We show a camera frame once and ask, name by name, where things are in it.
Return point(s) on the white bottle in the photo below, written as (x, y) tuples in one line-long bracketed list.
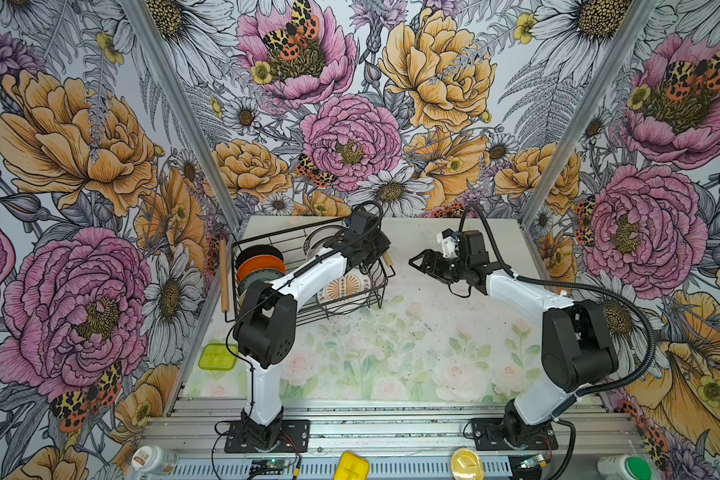
[(154, 459)]

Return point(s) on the yellow plastic block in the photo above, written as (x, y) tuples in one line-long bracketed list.
[(351, 467)]

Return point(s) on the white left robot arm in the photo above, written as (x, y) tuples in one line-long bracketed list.
[(263, 343)]

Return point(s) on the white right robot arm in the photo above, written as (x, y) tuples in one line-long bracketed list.
[(576, 349)]

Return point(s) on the green translucent square dish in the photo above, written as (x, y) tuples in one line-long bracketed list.
[(216, 357)]

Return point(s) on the aluminium corner post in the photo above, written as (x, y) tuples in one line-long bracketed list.
[(162, 64), (636, 18)]

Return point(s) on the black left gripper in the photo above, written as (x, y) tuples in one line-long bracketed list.
[(383, 245)]

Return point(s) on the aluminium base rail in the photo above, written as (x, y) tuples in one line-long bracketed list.
[(396, 440)]

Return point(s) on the white plate orange sunburst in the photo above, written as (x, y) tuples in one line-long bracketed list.
[(351, 286)]

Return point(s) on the aluminium right corner post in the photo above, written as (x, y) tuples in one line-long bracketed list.
[(636, 18)]

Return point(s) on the round yellow lid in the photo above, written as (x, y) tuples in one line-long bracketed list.
[(465, 464)]

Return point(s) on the black wire dish rack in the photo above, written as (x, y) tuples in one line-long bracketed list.
[(303, 283)]

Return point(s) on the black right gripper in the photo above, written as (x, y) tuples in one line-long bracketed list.
[(428, 254)]

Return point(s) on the green white button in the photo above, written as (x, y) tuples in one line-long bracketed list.
[(624, 467)]

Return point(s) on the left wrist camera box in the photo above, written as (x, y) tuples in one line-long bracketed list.
[(361, 222)]

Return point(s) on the aluminium left corner post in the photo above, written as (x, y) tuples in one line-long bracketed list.
[(162, 64)]

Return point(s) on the teal patterned plate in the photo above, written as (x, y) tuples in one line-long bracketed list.
[(266, 275)]

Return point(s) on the black plate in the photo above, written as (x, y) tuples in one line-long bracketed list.
[(257, 250)]

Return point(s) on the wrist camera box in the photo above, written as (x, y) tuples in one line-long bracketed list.
[(361, 222), (463, 245)]

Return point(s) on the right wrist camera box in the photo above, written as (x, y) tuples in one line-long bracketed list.
[(463, 245)]

